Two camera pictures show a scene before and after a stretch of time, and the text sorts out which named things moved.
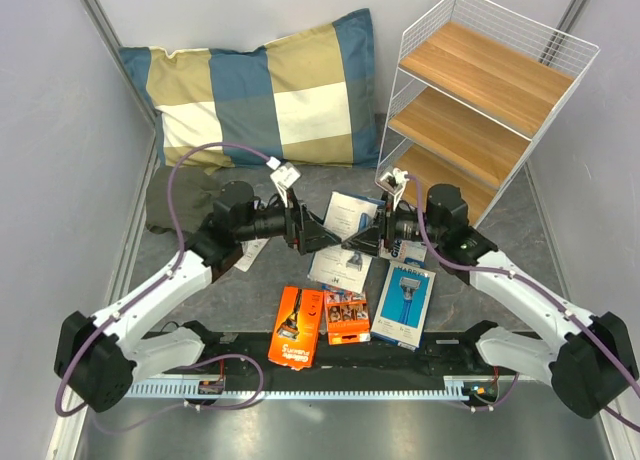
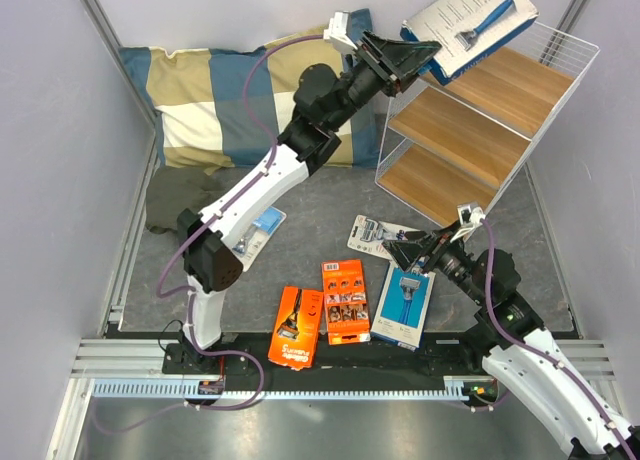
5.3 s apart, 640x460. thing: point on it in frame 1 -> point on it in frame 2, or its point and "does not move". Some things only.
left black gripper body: [294, 233] -> [379, 67]
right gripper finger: [366, 240] -> [406, 252]
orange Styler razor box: [346, 317] does not move
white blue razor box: [340, 265] -> [469, 21]
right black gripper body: [388, 226] -> [444, 243]
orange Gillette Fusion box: [296, 328] does not move
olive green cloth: [193, 194] does not move
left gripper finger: [316, 237] -> [405, 57]
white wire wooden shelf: [474, 88] does not move
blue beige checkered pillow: [305, 99] does not move
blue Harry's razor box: [404, 304] does not move
